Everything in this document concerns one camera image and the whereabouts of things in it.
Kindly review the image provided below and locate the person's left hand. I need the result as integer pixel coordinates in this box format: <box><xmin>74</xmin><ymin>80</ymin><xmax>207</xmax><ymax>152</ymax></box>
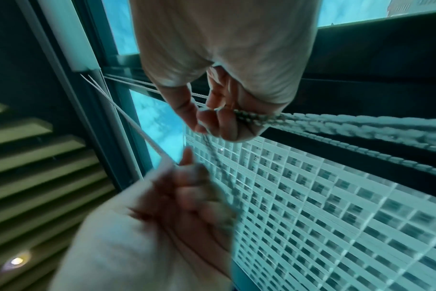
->
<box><xmin>48</xmin><ymin>146</ymin><xmax>241</xmax><ymax>291</ymax></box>

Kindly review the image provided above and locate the black window frame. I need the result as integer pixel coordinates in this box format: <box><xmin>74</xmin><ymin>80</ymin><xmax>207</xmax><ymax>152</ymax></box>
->
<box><xmin>16</xmin><ymin>0</ymin><xmax>436</xmax><ymax>291</ymax></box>

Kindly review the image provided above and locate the person's right hand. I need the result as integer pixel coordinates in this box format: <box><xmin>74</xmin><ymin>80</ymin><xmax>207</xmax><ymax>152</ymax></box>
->
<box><xmin>129</xmin><ymin>0</ymin><xmax>321</xmax><ymax>143</ymax></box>

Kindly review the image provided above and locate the grey roller blind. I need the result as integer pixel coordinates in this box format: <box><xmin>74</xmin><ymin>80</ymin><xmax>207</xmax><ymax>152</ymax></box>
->
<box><xmin>37</xmin><ymin>0</ymin><xmax>104</xmax><ymax>72</ymax></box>

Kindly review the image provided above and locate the recessed ceiling light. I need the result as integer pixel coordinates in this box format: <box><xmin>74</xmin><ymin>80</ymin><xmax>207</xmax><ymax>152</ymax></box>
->
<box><xmin>1</xmin><ymin>251</ymin><xmax>32</xmax><ymax>268</ymax></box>

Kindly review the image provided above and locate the tall grey apartment building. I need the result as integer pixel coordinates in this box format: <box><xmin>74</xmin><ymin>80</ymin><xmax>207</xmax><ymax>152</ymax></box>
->
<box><xmin>183</xmin><ymin>133</ymin><xmax>436</xmax><ymax>291</ymax></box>

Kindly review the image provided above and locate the metal bead blind chain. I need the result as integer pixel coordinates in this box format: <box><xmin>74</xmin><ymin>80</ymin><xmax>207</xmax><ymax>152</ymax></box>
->
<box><xmin>102</xmin><ymin>73</ymin><xmax>208</xmax><ymax>108</ymax></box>
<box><xmin>80</xmin><ymin>73</ymin><xmax>436</xmax><ymax>220</ymax></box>

